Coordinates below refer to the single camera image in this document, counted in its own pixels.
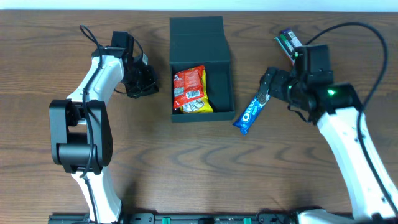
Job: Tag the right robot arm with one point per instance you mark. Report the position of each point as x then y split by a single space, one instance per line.
335 109

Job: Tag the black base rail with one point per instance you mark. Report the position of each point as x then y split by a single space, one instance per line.
262 218

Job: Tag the yellow Hacks candy bag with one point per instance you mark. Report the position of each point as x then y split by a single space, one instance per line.
201 105

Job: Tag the dark blue chocolate bar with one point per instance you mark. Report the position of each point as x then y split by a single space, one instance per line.
291 37

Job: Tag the green chocolate bar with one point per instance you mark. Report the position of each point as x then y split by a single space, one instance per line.
286 47

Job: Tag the dark green box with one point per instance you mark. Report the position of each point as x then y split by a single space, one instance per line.
198 41

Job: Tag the red snack packet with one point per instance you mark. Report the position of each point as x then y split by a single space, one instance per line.
188 86

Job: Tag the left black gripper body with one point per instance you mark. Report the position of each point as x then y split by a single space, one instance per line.
144 80

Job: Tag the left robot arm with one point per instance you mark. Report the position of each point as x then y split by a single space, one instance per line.
80 132

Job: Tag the blue Oreo cookie pack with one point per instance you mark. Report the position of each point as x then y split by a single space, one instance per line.
252 111

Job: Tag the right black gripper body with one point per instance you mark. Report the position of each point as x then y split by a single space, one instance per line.
273 84

